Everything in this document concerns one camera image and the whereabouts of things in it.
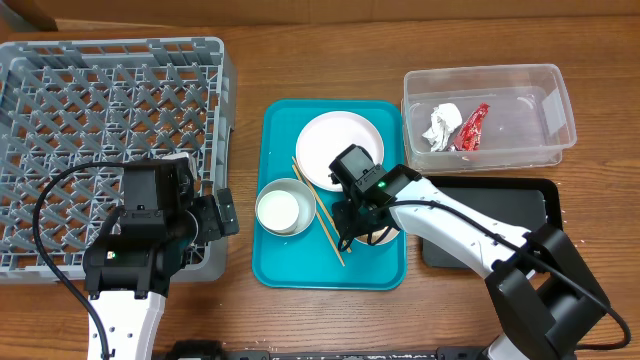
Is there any grey bowl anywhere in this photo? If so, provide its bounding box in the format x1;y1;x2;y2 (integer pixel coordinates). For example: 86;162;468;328
255;178;316;237

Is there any white tissue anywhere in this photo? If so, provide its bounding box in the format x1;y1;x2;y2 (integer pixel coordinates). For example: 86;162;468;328
422;103;462;152

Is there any red snack wrapper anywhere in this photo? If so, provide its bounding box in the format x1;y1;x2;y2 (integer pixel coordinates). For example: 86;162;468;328
448;103;490;151

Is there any small pink plate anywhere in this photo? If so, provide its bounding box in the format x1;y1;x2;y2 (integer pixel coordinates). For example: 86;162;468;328
356;227;399;246

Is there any small white cup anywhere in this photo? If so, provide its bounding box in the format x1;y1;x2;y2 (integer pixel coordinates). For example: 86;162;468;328
256;190;300;234

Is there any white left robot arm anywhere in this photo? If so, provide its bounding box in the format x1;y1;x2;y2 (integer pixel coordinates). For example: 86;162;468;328
83;188;239;359

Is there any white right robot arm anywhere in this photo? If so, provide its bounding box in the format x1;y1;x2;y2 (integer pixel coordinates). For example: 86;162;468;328
330;161;612;359

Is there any black waste tray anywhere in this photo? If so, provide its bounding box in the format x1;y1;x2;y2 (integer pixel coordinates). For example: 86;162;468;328
418;175;565;273

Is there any clear plastic waste bin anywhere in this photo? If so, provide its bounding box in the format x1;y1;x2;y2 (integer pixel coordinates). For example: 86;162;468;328
402;64;577;174

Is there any wooden chopstick lower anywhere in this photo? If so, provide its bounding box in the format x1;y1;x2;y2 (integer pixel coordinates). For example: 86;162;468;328
292;163;345;267

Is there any wooden chopstick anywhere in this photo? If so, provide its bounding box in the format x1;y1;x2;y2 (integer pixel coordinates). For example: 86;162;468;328
292;163;345;267
292;156;337;232

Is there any teal plastic tray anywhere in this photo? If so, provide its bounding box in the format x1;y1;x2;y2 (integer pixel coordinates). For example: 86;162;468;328
252;99;407;291

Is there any large pink plate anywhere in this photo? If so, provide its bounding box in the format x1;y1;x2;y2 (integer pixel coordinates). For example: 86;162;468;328
295;111;384;192

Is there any wooden chopstick upper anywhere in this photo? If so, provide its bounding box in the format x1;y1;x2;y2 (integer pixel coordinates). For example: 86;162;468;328
292;156;337;232

